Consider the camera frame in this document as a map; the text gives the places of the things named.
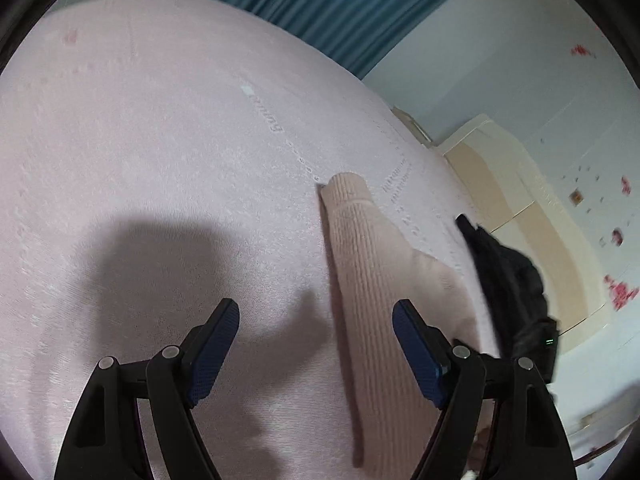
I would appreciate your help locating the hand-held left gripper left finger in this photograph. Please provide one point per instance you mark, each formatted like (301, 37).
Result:
(215, 355)

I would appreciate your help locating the red wall sticker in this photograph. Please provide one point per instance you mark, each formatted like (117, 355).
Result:
(625, 184)
(621, 292)
(581, 51)

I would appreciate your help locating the beige knit sweater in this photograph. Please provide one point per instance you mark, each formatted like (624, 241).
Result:
(370, 280)

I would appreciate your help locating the pink patterned bedspread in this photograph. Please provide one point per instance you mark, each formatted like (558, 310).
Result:
(150, 150)

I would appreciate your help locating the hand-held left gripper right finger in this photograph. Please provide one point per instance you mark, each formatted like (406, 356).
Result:
(417, 355)

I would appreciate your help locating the teal curtain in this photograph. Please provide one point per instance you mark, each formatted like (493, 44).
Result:
(340, 5)

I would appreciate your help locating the cream nightstand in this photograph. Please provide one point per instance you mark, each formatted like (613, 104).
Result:
(416, 127)

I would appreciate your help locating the black cloth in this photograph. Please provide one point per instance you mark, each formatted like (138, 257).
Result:
(505, 270)

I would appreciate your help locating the cream wooden headboard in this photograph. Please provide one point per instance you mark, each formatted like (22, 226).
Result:
(540, 210)

